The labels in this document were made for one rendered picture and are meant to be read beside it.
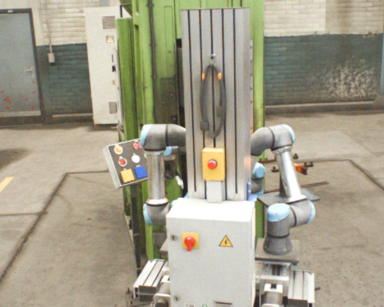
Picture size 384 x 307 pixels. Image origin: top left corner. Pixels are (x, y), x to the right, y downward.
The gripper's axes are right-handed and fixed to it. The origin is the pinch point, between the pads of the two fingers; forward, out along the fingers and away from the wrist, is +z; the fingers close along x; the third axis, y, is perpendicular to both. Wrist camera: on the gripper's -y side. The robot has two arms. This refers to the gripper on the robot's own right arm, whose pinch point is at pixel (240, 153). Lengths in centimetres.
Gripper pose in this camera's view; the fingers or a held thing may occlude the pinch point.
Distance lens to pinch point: 317.0
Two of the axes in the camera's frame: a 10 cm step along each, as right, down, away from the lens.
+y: 0.5, 9.7, 2.5
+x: 9.7, -1.1, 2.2
